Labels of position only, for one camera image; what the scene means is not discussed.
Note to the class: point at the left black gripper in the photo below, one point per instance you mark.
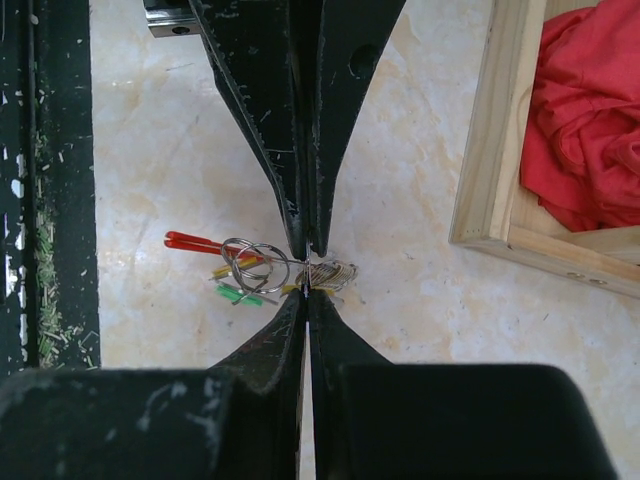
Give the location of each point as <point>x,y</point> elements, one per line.
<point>250,50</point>

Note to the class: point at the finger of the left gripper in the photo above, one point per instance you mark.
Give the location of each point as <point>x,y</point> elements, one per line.
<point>350,41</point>

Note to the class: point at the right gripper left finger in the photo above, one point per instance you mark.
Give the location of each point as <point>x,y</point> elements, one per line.
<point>239,419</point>

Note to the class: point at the green tagged key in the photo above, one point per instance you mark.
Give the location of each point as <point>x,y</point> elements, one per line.
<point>237,297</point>

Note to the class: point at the red crumpled shirt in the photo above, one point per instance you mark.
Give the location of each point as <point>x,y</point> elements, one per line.
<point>581,149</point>

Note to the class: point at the wooden clothes rack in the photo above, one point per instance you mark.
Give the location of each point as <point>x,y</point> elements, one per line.
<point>493,214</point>

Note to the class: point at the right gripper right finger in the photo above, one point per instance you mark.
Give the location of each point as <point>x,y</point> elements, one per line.
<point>375,419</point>

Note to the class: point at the red handled metal key organizer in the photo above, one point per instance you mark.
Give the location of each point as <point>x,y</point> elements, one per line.
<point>257,270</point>

